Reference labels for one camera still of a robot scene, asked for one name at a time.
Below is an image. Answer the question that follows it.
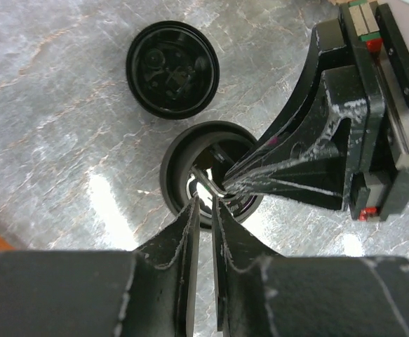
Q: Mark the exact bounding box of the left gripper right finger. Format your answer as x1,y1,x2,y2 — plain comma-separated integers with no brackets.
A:
212,199,409,336

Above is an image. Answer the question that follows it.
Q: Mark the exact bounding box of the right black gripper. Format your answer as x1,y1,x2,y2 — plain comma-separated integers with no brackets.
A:
223,1,409,221

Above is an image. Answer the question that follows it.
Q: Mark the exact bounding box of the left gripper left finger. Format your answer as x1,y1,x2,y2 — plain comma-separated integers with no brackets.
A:
0,199,200,336

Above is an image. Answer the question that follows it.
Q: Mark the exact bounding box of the black plastic cup lid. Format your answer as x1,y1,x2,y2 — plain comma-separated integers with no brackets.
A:
159,121,262,230

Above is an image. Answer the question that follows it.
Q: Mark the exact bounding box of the black cup lid on table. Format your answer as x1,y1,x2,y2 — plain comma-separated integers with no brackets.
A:
126,20,220,120

